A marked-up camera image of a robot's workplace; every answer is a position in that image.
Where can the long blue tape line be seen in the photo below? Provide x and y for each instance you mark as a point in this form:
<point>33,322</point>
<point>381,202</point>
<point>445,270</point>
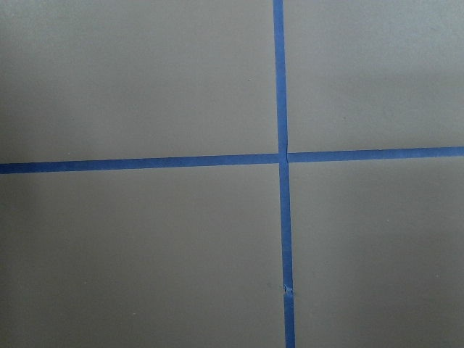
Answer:
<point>283,166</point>

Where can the cross blue tape line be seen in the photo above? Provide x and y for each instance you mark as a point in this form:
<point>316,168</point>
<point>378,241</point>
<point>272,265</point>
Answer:
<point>228,160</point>

